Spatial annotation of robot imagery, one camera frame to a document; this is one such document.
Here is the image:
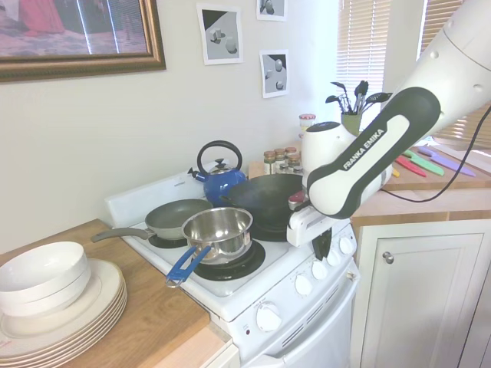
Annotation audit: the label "grey red wrist camera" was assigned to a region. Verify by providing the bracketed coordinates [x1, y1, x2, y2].
[288, 192, 308, 212]

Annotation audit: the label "steel saucepan blue handle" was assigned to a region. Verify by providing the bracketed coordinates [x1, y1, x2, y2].
[165, 207, 254, 288]

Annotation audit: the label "white drawer cabinet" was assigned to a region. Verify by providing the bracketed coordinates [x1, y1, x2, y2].
[206, 325, 242, 368]

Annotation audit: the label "gold framed painting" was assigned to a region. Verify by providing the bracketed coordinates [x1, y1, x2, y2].
[0, 0, 167, 83]

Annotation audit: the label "black slotted spatula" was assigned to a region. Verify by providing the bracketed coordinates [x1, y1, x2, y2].
[362, 91, 394, 115]

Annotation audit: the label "wooden cutting board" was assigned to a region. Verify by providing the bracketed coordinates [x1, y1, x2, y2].
[248, 160, 270, 180]

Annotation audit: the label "white oven temperature knob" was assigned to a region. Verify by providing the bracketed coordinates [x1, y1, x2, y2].
[255, 301, 283, 333]

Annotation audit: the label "white electric stove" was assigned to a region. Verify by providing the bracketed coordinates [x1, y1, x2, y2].
[104, 170, 361, 368]

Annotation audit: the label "white cupboard with door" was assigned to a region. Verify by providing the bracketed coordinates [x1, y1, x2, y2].
[351, 224, 491, 368]

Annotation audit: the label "black wok wooden handle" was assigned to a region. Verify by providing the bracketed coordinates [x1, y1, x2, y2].
[219, 172, 308, 232]

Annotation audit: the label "white gold-rimmed plate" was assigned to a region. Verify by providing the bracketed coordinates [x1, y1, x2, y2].
[0, 285, 127, 345]
[0, 308, 126, 362]
[0, 291, 128, 349]
[0, 302, 127, 357]
[0, 297, 128, 353]
[0, 258, 125, 340]

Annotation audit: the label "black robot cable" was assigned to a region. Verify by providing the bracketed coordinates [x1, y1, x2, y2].
[377, 102, 491, 202]

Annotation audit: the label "grey shapes poster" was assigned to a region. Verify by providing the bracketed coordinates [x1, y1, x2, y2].
[196, 2, 243, 66]
[255, 0, 288, 22]
[259, 48, 290, 100]

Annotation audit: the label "jar with red checkered lid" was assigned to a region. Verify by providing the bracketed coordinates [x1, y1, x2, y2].
[298, 113, 317, 140]

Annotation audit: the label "grey frying pan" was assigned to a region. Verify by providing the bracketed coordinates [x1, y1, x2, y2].
[91, 198, 214, 243]

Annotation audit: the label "green knife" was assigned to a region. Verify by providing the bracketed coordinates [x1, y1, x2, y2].
[402, 149, 447, 176]

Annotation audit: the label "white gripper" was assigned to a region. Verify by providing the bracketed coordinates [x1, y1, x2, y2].
[286, 209, 334, 262]

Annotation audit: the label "blue kettle black handle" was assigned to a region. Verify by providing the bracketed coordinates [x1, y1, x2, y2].
[187, 140, 247, 206]

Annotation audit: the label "black kitchen tongs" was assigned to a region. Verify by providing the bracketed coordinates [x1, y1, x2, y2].
[352, 80, 370, 115]

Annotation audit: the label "purple knife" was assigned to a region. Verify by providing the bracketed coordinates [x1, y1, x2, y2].
[416, 146, 477, 178]

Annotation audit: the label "black coil burner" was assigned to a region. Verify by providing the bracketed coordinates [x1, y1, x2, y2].
[147, 228, 189, 249]
[191, 240, 267, 281]
[249, 224, 293, 243]

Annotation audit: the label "red knife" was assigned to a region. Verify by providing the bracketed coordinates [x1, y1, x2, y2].
[394, 155, 428, 179]

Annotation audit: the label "green utensil holder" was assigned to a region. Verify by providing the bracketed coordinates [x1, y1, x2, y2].
[341, 112, 362, 137]

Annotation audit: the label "wooden board with knives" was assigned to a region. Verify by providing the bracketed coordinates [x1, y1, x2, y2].
[382, 144, 491, 192]

